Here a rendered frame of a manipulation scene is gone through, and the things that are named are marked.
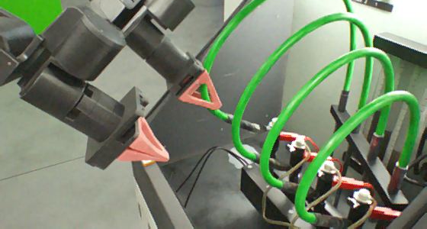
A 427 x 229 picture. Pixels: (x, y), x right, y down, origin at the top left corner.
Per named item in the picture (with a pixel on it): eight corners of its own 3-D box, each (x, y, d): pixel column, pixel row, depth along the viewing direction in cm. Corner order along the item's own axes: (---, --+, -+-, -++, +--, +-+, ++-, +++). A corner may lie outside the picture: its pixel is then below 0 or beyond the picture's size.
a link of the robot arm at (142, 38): (117, 33, 59) (114, 38, 54) (144, 4, 58) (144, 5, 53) (148, 60, 61) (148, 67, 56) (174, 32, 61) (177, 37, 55)
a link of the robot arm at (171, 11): (126, 27, 66) (94, 4, 58) (166, -18, 64) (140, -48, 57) (159, 65, 60) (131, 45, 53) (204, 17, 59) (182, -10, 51)
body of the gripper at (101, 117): (149, 117, 41) (97, 83, 38) (96, 170, 44) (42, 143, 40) (146, 91, 47) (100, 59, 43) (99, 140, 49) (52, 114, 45)
